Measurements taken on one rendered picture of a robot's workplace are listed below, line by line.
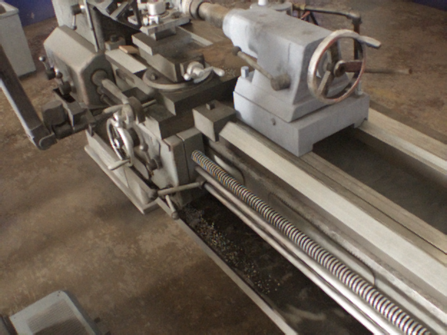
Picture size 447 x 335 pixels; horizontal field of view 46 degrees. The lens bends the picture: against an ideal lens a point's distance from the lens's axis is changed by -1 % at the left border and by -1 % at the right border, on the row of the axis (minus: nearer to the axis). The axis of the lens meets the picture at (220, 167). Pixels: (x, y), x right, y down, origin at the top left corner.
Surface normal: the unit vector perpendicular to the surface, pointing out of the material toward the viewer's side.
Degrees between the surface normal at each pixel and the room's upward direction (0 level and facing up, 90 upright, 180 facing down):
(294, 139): 90
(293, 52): 82
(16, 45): 90
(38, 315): 0
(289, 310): 0
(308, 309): 0
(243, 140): 36
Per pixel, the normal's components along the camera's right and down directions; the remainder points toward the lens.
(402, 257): -0.57, -0.42
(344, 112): 0.56, 0.44
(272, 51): -0.83, 0.20
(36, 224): -0.11, -0.80
